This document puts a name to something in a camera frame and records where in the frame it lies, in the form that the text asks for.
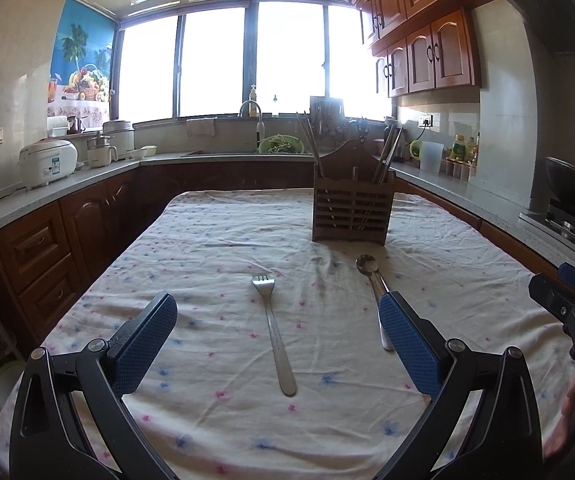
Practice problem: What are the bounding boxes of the wall poster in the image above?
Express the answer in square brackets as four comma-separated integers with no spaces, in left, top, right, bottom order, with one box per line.
[48,0,119,119]

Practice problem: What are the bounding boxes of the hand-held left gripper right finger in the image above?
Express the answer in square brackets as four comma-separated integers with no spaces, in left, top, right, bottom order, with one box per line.
[375,291,544,480]

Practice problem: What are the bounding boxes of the hanging dish cloth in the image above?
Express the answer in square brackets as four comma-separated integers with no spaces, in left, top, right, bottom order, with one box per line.
[187,117,218,137]

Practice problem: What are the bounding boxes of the metal fork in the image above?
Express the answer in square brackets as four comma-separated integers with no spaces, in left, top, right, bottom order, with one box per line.
[252,274,298,397]

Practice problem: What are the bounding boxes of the floral tablecloth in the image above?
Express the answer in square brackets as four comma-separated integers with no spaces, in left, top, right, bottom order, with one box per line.
[0,187,575,480]

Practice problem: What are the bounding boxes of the dark utensil stand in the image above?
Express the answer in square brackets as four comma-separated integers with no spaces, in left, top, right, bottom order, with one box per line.
[349,117,371,144]

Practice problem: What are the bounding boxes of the electric kettle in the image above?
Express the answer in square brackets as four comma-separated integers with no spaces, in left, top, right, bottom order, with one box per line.
[385,117,409,162]

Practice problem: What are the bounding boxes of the wooden wall cabinets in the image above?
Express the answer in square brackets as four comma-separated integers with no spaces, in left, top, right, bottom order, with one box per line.
[351,0,483,99]

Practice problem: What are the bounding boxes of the green colander with vegetables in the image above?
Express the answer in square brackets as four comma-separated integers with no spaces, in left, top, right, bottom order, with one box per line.
[259,134,304,155]

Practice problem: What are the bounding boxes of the dark knife rack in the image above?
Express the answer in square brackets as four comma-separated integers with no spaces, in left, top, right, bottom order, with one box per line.
[309,95,346,137]

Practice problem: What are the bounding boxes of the large white rice cooker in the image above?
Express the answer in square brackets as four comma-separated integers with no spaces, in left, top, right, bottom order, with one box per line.
[19,137,80,191]

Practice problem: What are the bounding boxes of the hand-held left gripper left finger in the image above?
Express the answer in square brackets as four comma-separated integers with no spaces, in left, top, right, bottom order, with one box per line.
[10,292,178,480]

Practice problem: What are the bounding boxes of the pale plastic bucket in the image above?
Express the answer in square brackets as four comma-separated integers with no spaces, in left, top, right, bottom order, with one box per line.
[0,360,29,407]

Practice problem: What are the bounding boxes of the metal spoon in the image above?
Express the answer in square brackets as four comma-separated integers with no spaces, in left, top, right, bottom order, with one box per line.
[355,254,396,352]

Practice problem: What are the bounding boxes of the gas stove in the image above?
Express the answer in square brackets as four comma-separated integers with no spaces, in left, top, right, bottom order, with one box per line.
[519,199,575,262]

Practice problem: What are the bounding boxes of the wooden utensil holder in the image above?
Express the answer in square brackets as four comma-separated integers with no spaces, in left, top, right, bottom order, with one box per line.
[311,139,397,247]

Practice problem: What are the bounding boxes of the wooden base cabinets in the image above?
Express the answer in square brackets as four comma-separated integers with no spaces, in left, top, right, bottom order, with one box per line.
[0,157,575,361]

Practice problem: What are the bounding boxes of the row of spice jars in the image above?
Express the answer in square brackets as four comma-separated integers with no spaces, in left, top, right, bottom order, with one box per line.
[445,157,477,182]

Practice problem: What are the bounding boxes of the small white appliance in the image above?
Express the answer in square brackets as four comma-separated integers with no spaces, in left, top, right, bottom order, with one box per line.
[86,132,118,168]

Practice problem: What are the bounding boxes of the kitchen faucet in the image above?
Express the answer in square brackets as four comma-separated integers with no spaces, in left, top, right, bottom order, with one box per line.
[239,100,266,154]

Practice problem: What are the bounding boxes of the translucent plastic container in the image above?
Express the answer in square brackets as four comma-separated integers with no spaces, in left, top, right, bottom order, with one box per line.
[420,141,446,174]

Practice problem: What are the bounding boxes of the kitchen window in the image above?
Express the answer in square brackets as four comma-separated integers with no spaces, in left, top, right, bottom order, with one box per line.
[115,0,394,124]

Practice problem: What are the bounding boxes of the tall white cooker pot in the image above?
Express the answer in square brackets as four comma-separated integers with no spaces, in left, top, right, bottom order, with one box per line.
[102,120,135,162]

